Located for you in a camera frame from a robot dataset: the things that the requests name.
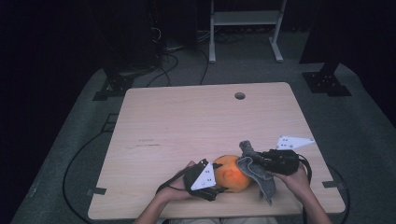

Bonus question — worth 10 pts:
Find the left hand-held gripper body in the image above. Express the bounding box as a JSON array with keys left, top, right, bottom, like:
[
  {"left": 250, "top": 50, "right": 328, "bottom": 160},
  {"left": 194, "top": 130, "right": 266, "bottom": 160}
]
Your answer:
[{"left": 182, "top": 158, "right": 219, "bottom": 202}]

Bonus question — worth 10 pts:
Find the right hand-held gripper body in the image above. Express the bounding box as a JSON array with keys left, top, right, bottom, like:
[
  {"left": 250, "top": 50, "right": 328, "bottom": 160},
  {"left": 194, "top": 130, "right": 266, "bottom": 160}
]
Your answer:
[{"left": 263, "top": 134, "right": 316, "bottom": 176}]

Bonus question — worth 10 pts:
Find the grey fluffy cloth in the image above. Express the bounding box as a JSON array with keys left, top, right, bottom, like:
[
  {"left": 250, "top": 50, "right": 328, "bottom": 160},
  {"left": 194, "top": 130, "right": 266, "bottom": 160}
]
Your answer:
[{"left": 236, "top": 139, "right": 277, "bottom": 206}]

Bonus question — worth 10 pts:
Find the orange plush toy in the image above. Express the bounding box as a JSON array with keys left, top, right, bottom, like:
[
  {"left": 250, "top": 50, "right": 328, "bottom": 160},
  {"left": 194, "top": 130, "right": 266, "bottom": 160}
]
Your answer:
[{"left": 213, "top": 154, "right": 252, "bottom": 193}]

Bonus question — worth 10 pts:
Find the person's right hand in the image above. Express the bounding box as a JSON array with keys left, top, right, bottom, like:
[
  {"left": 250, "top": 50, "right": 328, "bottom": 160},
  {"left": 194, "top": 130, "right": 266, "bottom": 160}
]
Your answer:
[{"left": 273, "top": 163, "right": 312, "bottom": 201}]

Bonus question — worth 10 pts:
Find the person's left hand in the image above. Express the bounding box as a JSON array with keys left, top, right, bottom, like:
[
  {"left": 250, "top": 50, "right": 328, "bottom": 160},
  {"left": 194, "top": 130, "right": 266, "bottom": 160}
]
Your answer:
[{"left": 156, "top": 160, "right": 197, "bottom": 203}]

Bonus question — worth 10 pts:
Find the black stand base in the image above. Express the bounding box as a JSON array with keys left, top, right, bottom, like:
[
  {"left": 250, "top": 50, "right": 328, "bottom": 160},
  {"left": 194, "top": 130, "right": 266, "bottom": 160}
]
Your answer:
[
  {"left": 92, "top": 66, "right": 135, "bottom": 102},
  {"left": 302, "top": 60, "right": 353, "bottom": 98}
]

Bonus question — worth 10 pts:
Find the bundle of black floor cables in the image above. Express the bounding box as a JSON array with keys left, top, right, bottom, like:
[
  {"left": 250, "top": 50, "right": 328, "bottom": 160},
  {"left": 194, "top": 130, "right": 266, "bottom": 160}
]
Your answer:
[{"left": 145, "top": 46, "right": 210, "bottom": 89}]

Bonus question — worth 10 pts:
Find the black floor cable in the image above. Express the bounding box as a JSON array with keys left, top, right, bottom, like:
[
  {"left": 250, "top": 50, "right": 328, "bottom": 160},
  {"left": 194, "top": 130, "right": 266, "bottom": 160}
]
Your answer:
[{"left": 62, "top": 130, "right": 110, "bottom": 224}]

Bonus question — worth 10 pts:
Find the white metal desk frame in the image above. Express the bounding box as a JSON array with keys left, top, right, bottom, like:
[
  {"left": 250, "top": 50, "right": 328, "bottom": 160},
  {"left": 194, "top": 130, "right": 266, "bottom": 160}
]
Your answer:
[{"left": 208, "top": 0, "right": 288, "bottom": 64}]

